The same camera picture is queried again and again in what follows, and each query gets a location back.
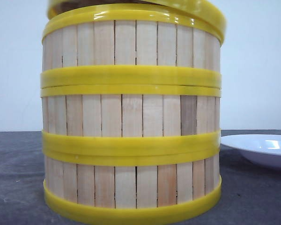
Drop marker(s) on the bamboo steamer basket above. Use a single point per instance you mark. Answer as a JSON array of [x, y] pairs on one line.
[[131, 48], [141, 195], [129, 128]]

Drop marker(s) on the woven bamboo steamer lid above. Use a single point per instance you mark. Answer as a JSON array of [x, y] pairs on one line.
[[201, 9]]

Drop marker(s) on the white plate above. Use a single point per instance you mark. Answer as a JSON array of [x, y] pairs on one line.
[[260, 149]]

